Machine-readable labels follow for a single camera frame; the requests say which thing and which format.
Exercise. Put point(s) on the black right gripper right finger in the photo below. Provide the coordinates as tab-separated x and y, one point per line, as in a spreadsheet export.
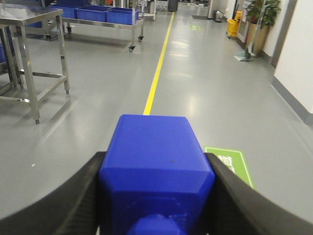
235	208

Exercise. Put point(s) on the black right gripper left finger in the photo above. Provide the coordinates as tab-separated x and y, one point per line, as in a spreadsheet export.
71	209

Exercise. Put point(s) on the blue plastic bottle-shaped container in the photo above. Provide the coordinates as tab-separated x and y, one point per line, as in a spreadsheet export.
155	179

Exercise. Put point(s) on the green floor marker sticker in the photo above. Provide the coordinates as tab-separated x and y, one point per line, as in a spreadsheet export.
235	161

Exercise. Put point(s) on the yellow mop bucket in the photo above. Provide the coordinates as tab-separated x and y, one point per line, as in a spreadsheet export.
233	25

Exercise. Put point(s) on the steel wheeled cart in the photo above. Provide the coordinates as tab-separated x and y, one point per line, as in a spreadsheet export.
69	16

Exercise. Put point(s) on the potted green plant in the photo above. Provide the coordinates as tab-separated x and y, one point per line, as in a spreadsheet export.
261	15

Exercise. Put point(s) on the blue bin on cart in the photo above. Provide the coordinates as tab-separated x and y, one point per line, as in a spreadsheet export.
120	16
93	13

